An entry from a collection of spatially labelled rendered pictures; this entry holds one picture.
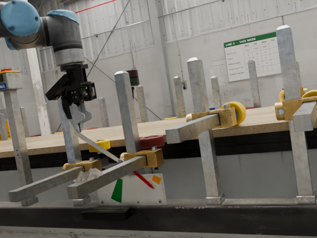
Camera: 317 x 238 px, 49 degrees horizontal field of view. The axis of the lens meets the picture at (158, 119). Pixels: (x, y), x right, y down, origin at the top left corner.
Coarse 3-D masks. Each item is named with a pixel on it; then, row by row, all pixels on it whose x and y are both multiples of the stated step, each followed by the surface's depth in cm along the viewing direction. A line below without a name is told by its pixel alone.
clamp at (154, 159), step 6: (144, 150) 113; (150, 150) 110; (156, 150) 108; (120, 156) 113; (126, 156) 111; (132, 156) 111; (150, 156) 108; (156, 156) 107; (162, 156) 111; (150, 162) 108; (156, 162) 107; (162, 162) 110
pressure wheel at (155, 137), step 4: (148, 136) 118; (152, 136) 116; (156, 136) 114; (160, 136) 114; (140, 140) 115; (144, 140) 113; (148, 140) 112; (152, 140) 112; (156, 140) 112; (160, 140) 113; (144, 144) 113; (148, 144) 112; (152, 144) 112; (156, 144) 112; (160, 144) 113; (164, 144) 116; (144, 148) 113; (148, 148) 113; (156, 168) 116
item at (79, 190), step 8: (128, 160) 104; (136, 160) 103; (144, 160) 107; (112, 168) 95; (120, 168) 95; (128, 168) 99; (136, 168) 103; (104, 176) 88; (112, 176) 91; (120, 176) 95; (72, 184) 81; (80, 184) 80; (88, 184) 82; (96, 184) 85; (104, 184) 88; (72, 192) 79; (80, 192) 80; (88, 192) 82
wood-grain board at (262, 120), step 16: (256, 112) 156; (272, 112) 143; (96, 128) 235; (112, 128) 206; (144, 128) 166; (160, 128) 151; (224, 128) 113; (240, 128) 111; (256, 128) 109; (272, 128) 107; (288, 128) 105; (0, 144) 223; (32, 144) 177; (48, 144) 161; (64, 144) 147; (80, 144) 140; (112, 144) 134
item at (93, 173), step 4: (80, 172) 84; (84, 172) 85; (88, 172) 86; (92, 172) 86; (96, 172) 85; (100, 172) 87; (80, 176) 84; (84, 176) 84; (88, 176) 85; (92, 176) 83; (96, 176) 83; (76, 180) 83; (80, 180) 83; (88, 180) 82
